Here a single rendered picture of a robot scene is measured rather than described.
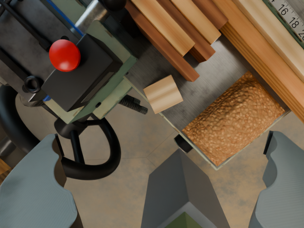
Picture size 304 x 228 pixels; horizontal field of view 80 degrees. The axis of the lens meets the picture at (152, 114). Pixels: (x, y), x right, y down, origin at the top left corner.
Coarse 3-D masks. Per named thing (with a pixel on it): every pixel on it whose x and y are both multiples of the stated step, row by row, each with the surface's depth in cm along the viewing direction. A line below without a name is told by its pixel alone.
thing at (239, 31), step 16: (224, 0) 23; (240, 16) 23; (224, 32) 27; (240, 32) 24; (256, 32) 23; (240, 48) 27; (256, 48) 24; (272, 48) 24; (256, 64) 26; (272, 64) 24; (272, 80) 26; (288, 80) 24; (288, 96) 26
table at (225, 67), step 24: (144, 48) 29; (216, 48) 28; (144, 72) 29; (168, 72) 29; (216, 72) 29; (240, 72) 28; (120, 96) 34; (144, 96) 30; (192, 96) 30; (216, 96) 29; (168, 120) 31; (192, 120) 30; (192, 144) 31; (216, 168) 32
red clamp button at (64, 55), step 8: (64, 40) 17; (56, 48) 17; (64, 48) 17; (72, 48) 17; (56, 56) 17; (64, 56) 17; (72, 56) 17; (80, 56) 18; (56, 64) 18; (64, 64) 18; (72, 64) 18
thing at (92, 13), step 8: (96, 0) 22; (88, 8) 22; (96, 8) 22; (104, 8) 22; (88, 16) 22; (96, 16) 22; (104, 16) 23; (112, 16) 24; (120, 16) 19; (128, 16) 20; (80, 24) 23; (88, 24) 23; (120, 24) 23; (128, 24) 22; (128, 32) 24; (136, 32) 26
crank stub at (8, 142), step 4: (4, 140) 30; (8, 140) 30; (0, 144) 30; (4, 144) 30; (8, 144) 30; (12, 144) 31; (0, 148) 30; (4, 148) 30; (8, 148) 31; (12, 148) 31; (0, 152) 31; (4, 152) 31; (8, 152) 31
